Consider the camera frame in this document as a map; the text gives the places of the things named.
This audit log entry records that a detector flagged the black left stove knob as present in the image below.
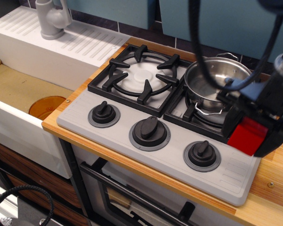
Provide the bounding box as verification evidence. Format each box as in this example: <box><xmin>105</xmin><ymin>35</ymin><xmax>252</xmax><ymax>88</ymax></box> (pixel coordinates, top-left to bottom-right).
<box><xmin>88</xmin><ymin>101</ymin><xmax>121</xmax><ymax>128</ymax></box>

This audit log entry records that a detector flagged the red cube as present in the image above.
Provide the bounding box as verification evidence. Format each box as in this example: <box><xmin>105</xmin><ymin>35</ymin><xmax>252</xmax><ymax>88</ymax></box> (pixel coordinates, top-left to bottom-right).
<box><xmin>227</xmin><ymin>117</ymin><xmax>268</xmax><ymax>156</ymax></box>

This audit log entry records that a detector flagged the grey toy stove top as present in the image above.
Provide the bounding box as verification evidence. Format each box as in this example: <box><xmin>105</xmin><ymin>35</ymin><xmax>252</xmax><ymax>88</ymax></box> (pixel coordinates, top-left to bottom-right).
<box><xmin>57</xmin><ymin>87</ymin><xmax>261</xmax><ymax>206</ymax></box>

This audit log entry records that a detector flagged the black stove knob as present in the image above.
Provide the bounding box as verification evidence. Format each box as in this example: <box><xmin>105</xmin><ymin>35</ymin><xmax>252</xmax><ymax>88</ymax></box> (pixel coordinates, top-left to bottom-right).
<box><xmin>88</xmin><ymin>101</ymin><xmax>121</xmax><ymax>128</ymax></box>
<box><xmin>129</xmin><ymin>116</ymin><xmax>171</xmax><ymax>152</ymax></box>
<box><xmin>183</xmin><ymin>140</ymin><xmax>221</xmax><ymax>172</ymax></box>

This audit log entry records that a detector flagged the black middle stove knob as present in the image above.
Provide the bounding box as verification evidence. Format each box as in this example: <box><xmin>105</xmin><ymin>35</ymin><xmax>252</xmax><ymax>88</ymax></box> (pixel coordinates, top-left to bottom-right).
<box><xmin>129</xmin><ymin>116</ymin><xmax>171</xmax><ymax>152</ymax></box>

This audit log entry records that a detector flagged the oven door with handle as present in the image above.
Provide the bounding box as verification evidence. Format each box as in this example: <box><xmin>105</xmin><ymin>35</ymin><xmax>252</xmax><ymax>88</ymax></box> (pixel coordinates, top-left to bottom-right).
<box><xmin>79</xmin><ymin>157</ymin><xmax>250</xmax><ymax>226</ymax></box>

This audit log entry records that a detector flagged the stainless steel pan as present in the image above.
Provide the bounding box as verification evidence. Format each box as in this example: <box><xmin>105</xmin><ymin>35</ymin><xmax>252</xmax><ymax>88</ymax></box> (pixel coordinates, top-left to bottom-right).
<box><xmin>184</xmin><ymin>53</ymin><xmax>251</xmax><ymax>115</ymax></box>

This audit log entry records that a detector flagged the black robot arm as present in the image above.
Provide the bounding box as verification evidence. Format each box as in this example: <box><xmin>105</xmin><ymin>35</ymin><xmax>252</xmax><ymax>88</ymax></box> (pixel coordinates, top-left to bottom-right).
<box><xmin>217</xmin><ymin>54</ymin><xmax>283</xmax><ymax>157</ymax></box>

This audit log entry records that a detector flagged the black braided foreground cable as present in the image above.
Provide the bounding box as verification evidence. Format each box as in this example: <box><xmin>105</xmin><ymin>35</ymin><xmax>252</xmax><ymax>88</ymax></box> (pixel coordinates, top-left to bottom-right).
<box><xmin>0</xmin><ymin>185</ymin><xmax>56</xmax><ymax>226</ymax></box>

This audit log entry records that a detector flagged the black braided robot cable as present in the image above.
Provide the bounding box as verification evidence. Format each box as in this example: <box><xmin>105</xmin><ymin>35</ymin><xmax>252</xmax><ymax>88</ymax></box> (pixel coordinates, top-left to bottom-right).
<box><xmin>188</xmin><ymin>0</ymin><xmax>283</xmax><ymax>91</ymax></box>

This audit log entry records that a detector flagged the black right burner grate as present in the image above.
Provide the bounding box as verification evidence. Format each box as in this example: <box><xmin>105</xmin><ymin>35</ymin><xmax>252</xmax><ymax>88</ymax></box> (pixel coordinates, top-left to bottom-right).
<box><xmin>163</xmin><ymin>81</ymin><xmax>228</xmax><ymax>144</ymax></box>

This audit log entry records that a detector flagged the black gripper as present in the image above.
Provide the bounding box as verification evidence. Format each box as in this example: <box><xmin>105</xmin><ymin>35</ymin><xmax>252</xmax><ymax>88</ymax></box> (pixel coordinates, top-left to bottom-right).
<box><xmin>217</xmin><ymin>77</ymin><xmax>283</xmax><ymax>157</ymax></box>

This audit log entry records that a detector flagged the orange plastic plate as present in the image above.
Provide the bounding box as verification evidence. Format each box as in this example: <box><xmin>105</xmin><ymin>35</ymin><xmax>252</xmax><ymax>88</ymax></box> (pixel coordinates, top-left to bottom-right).
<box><xmin>28</xmin><ymin>96</ymin><xmax>66</xmax><ymax>120</ymax></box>

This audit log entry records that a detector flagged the white sink unit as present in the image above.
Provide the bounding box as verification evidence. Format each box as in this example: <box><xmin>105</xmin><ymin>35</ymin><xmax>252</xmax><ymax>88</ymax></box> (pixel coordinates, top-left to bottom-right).
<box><xmin>0</xmin><ymin>6</ymin><xmax>129</xmax><ymax>179</ymax></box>

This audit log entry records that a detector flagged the wooden drawer front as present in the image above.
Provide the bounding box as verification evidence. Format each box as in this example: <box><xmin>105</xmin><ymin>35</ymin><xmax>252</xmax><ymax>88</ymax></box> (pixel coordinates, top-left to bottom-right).
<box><xmin>0</xmin><ymin>144</ymin><xmax>90</xmax><ymax>226</ymax></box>

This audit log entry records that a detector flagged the black burner grate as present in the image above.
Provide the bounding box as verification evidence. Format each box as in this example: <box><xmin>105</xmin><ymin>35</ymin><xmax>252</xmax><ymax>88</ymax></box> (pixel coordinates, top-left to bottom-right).
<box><xmin>163</xmin><ymin>81</ymin><xmax>228</xmax><ymax>144</ymax></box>
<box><xmin>88</xmin><ymin>44</ymin><xmax>191</xmax><ymax>117</ymax></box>

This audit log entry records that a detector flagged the black left burner grate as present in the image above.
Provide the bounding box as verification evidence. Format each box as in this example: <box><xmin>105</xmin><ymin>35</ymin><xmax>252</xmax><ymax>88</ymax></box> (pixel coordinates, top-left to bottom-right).
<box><xmin>88</xmin><ymin>44</ymin><xmax>191</xmax><ymax>117</ymax></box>

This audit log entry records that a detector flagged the grey toy faucet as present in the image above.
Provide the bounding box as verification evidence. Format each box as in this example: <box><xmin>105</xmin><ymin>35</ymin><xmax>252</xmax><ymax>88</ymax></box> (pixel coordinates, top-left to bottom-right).
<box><xmin>35</xmin><ymin>0</ymin><xmax>72</xmax><ymax>40</ymax></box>

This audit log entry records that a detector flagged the black right stove knob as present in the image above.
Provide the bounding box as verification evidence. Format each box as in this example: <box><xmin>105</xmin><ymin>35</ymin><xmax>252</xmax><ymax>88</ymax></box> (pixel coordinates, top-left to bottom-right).
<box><xmin>183</xmin><ymin>140</ymin><xmax>221</xmax><ymax>172</ymax></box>

